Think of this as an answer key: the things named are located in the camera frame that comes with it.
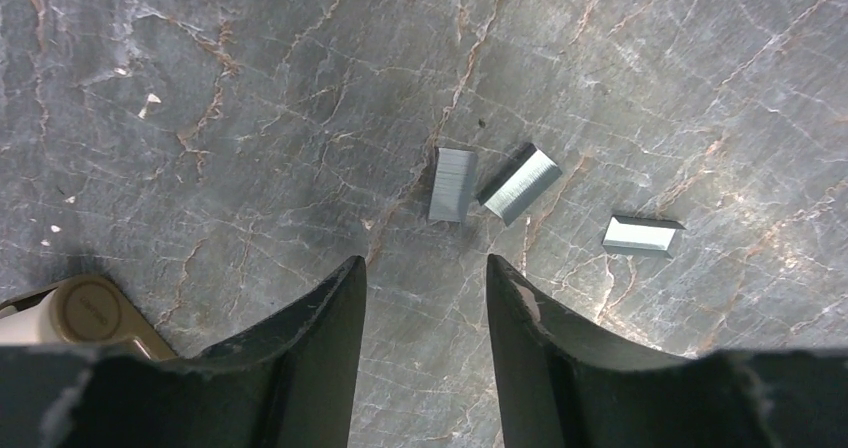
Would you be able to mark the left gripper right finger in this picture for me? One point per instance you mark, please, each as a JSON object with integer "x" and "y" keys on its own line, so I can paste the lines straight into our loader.
{"x": 564, "y": 381}

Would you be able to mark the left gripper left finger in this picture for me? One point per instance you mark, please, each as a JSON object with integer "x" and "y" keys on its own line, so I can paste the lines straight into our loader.
{"x": 287, "y": 381}

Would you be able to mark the staple strip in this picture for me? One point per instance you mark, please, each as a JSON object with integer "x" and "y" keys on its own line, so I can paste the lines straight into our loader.
{"x": 524, "y": 178}
{"x": 633, "y": 236}
{"x": 453, "y": 184}

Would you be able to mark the small beige stapler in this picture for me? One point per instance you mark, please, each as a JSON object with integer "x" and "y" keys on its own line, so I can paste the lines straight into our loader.
{"x": 83, "y": 309}

